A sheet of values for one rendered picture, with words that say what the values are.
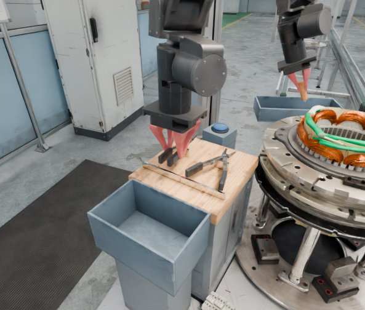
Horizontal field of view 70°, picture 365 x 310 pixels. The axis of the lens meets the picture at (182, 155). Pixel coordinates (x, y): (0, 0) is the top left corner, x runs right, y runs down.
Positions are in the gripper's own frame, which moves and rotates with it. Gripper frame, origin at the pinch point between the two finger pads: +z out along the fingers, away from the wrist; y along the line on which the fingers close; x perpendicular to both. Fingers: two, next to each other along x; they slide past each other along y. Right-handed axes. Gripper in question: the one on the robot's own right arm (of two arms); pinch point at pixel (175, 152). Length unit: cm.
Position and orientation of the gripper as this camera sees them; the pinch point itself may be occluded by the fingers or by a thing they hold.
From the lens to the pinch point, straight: 51.5
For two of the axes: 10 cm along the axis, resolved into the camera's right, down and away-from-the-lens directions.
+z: -0.1, 8.5, 5.3
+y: 8.6, 2.8, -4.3
